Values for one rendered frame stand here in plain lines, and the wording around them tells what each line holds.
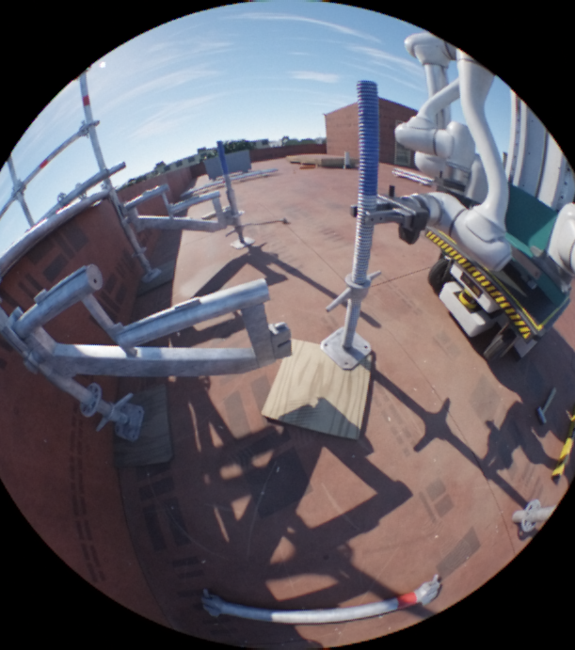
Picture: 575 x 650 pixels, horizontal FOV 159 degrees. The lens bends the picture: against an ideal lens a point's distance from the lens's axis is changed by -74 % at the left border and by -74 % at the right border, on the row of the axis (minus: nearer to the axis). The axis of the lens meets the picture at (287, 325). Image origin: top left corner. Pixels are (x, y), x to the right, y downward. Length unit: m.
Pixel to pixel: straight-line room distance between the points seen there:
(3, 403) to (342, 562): 0.99
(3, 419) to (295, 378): 0.94
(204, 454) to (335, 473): 0.40
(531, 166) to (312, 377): 1.31
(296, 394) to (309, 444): 0.16
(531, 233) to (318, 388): 1.07
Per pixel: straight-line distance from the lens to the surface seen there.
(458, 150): 0.77
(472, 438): 0.86
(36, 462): 0.78
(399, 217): 0.46
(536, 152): 1.20
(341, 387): 0.68
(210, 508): 0.72
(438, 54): 1.13
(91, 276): 0.42
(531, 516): 1.01
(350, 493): 0.66
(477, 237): 0.57
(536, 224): 1.07
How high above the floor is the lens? 0.64
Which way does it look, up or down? 49 degrees down
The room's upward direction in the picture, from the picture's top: 9 degrees counter-clockwise
